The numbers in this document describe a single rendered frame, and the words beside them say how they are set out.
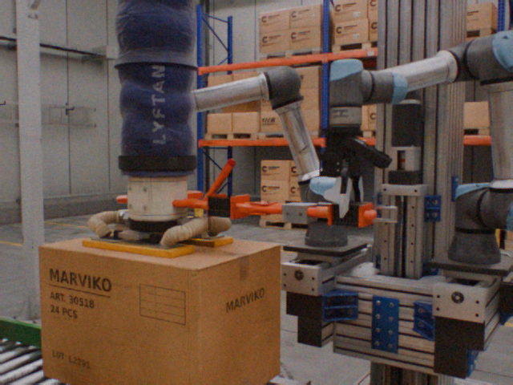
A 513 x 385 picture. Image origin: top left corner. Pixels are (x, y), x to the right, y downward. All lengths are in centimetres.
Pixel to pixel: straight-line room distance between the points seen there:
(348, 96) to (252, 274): 55
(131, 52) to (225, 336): 79
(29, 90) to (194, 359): 343
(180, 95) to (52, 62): 1058
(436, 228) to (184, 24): 105
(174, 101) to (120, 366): 73
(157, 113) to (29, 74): 308
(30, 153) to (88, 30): 849
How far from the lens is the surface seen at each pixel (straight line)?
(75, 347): 166
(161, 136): 149
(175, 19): 154
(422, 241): 189
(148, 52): 151
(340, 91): 126
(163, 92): 151
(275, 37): 985
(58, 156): 1199
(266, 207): 135
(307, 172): 198
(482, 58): 157
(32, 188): 449
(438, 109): 192
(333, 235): 186
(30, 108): 449
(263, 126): 978
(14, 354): 246
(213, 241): 155
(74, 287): 160
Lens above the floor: 136
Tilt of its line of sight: 5 degrees down
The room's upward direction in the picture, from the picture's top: straight up
